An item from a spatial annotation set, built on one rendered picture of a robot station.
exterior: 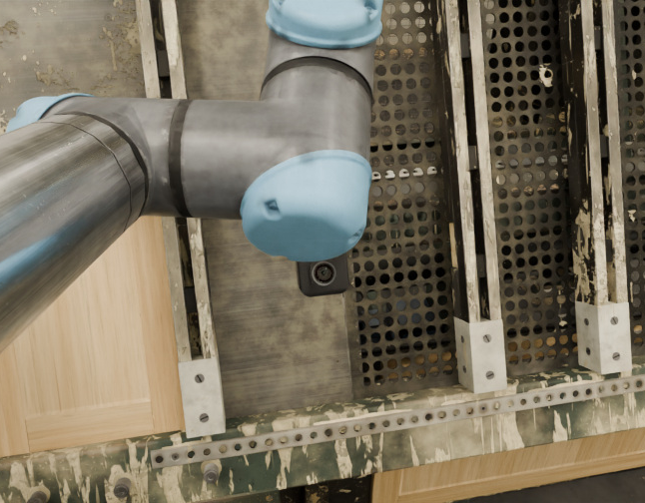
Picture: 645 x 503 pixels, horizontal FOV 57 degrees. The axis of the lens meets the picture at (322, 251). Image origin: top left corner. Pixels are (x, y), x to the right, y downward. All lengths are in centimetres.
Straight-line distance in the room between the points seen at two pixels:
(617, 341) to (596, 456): 70
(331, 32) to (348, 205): 11
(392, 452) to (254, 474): 24
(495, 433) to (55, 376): 76
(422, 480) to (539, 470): 33
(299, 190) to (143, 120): 11
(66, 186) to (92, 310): 77
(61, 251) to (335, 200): 15
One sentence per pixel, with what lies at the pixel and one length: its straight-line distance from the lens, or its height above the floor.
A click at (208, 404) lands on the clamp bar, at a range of 100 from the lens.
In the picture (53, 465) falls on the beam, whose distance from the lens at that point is 109.
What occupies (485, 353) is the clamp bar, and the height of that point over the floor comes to 98.
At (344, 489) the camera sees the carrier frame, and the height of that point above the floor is 35.
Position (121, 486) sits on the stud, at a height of 87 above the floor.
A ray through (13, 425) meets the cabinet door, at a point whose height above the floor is 93.
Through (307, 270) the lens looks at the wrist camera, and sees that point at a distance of 53.
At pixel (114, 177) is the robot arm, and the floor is 157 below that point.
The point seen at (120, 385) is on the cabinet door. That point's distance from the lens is 106.
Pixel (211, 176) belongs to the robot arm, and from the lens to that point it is 35.
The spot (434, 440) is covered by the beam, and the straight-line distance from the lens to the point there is 111.
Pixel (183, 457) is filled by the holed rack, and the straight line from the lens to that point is 105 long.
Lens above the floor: 171
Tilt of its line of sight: 35 degrees down
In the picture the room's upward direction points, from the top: straight up
